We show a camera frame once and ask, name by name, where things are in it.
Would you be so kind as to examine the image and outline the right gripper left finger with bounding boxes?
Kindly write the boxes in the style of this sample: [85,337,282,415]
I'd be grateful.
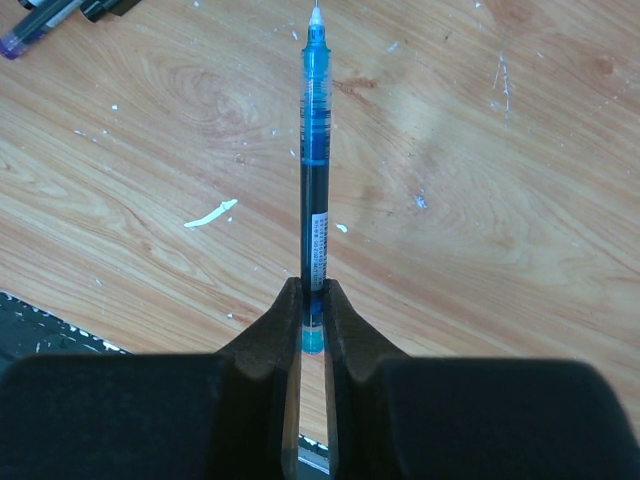
[1,278,303,479]

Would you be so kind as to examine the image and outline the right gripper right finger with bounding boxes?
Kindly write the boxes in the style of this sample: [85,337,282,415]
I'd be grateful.
[324,280,639,479]

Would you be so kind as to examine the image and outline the blue gel pen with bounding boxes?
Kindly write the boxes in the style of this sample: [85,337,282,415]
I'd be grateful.
[299,3,332,354]

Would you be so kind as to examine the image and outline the purple gel pen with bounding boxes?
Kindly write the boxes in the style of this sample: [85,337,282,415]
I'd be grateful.
[1,0,81,60]

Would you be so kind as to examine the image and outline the small black white cap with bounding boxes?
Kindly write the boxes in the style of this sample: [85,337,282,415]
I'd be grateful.
[80,0,140,23]

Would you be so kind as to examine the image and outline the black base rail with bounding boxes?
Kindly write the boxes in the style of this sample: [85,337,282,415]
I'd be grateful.
[0,291,129,373]

